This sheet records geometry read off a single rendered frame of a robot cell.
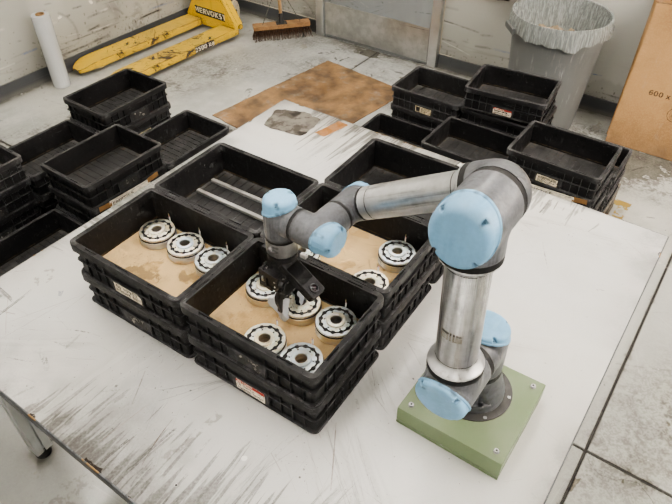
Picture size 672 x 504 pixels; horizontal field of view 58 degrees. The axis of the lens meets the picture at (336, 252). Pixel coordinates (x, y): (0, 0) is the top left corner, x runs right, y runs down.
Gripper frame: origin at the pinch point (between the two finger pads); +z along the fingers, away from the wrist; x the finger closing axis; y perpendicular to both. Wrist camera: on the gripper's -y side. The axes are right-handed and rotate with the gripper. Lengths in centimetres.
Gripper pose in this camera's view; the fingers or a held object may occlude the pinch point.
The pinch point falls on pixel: (293, 313)
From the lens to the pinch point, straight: 153.9
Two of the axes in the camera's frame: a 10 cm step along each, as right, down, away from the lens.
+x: -6.3, 5.2, -5.8
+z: 0.0, 7.5, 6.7
